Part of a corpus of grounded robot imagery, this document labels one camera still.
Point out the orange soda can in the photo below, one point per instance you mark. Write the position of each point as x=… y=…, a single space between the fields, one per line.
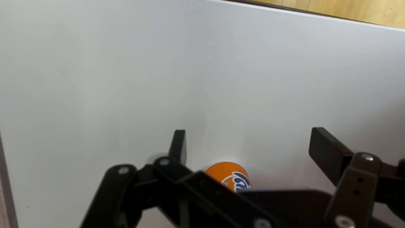
x=230 y=175

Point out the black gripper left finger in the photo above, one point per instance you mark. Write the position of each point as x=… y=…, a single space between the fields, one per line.
x=187 y=199

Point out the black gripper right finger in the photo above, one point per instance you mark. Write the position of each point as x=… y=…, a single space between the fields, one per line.
x=361 y=180

